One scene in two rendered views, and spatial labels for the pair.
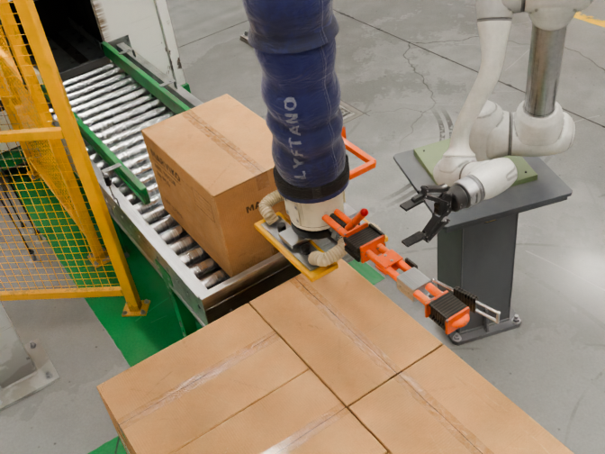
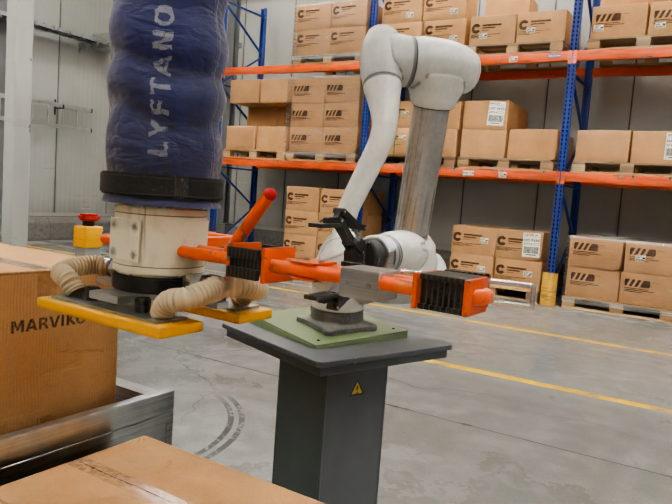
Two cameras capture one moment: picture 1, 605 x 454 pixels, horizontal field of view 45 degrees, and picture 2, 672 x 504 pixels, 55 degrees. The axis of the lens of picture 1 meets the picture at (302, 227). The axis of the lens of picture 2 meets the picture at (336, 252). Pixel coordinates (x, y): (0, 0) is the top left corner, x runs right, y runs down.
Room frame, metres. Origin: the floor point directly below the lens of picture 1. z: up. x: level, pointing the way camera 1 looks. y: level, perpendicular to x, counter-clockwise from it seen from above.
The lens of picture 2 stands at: (0.56, 0.25, 1.17)
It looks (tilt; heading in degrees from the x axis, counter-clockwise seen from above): 5 degrees down; 331
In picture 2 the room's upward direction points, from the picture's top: 4 degrees clockwise
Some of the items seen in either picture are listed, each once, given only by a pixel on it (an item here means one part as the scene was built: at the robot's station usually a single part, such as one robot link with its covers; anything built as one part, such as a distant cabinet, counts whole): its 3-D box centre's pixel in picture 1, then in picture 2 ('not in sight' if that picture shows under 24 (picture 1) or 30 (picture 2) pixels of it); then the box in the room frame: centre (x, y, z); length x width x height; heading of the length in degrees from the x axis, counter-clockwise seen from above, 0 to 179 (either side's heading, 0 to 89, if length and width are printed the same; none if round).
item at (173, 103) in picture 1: (167, 90); not in sight; (3.55, 0.60, 0.60); 1.60 x 0.10 x 0.09; 29
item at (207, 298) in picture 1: (281, 259); (54, 434); (2.09, 0.10, 0.58); 0.70 x 0.03 x 0.06; 119
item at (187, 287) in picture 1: (94, 179); not in sight; (2.96, 0.95, 0.50); 2.31 x 0.05 x 0.19; 29
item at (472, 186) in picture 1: (466, 192); (377, 255); (1.74, -0.50, 1.04); 0.09 x 0.06 x 0.09; 28
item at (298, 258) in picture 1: (293, 240); (116, 305); (1.76, 0.03, 0.94); 0.34 x 0.10 x 0.05; 28
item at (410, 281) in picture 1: (413, 284); (369, 282); (1.39, -0.27, 1.04); 0.07 x 0.07 x 0.04; 28
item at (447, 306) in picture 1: (446, 312); (450, 292); (1.27, -0.33, 1.04); 0.08 x 0.07 x 0.05; 28
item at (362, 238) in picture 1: (365, 242); (260, 261); (1.58, -0.17, 1.04); 0.10 x 0.08 x 0.06; 118
